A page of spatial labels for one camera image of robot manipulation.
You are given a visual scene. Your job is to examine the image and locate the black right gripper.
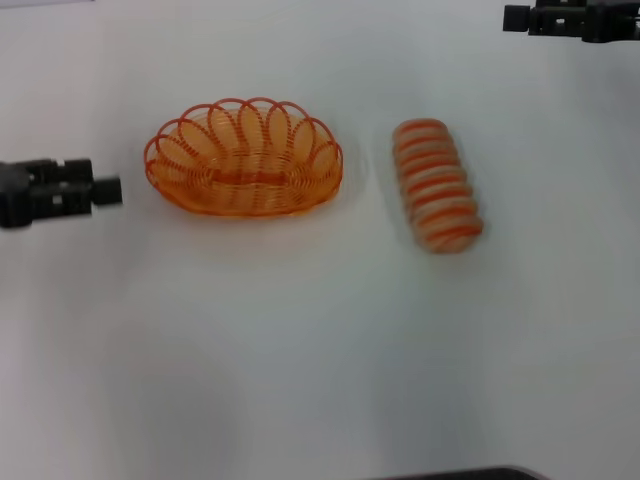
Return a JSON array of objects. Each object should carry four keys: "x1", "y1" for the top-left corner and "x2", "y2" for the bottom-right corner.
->
[{"x1": 503, "y1": 0, "x2": 640, "y2": 45}]

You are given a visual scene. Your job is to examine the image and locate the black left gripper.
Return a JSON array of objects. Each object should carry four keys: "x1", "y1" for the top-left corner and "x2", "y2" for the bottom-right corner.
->
[{"x1": 0, "y1": 158, "x2": 124, "y2": 230}]

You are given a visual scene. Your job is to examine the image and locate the orange wire basket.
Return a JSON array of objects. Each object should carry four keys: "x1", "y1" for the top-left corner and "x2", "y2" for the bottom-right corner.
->
[{"x1": 144, "y1": 96, "x2": 345, "y2": 219}]

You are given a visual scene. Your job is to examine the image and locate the orange striped sliced bread loaf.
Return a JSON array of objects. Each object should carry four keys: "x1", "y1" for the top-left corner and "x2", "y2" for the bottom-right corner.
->
[{"x1": 391, "y1": 117, "x2": 485, "y2": 256}]

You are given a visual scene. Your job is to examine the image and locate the dark robot torso edge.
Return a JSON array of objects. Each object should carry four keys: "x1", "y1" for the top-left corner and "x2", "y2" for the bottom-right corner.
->
[{"x1": 377, "y1": 464, "x2": 549, "y2": 480}]

